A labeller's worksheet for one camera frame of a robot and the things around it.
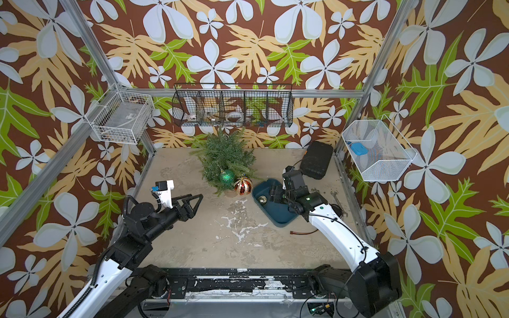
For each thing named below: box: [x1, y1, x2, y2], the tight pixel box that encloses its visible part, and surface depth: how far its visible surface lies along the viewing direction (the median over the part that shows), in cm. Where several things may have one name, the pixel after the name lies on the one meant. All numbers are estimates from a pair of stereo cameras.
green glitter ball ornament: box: [219, 168, 236, 185], surface depth 73 cm
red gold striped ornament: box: [233, 176, 253, 196], surface depth 75 cm
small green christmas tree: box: [189, 125, 262, 199], surface depth 80 cm
